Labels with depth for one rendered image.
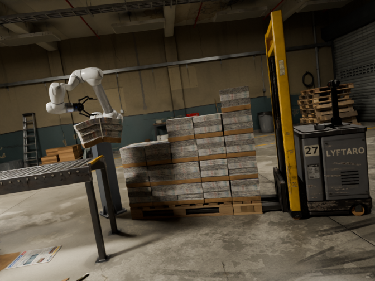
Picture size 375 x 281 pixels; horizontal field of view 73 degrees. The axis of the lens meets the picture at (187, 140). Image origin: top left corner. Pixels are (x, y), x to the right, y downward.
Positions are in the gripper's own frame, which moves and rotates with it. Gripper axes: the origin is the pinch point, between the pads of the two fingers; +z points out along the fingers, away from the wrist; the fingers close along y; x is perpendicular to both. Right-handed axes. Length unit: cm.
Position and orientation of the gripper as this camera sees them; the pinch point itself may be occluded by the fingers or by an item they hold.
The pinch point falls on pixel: (96, 106)
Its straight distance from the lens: 257.3
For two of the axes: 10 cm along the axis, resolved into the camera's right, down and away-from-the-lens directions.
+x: 4.4, 0.7, -8.9
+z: 9.0, -1.0, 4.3
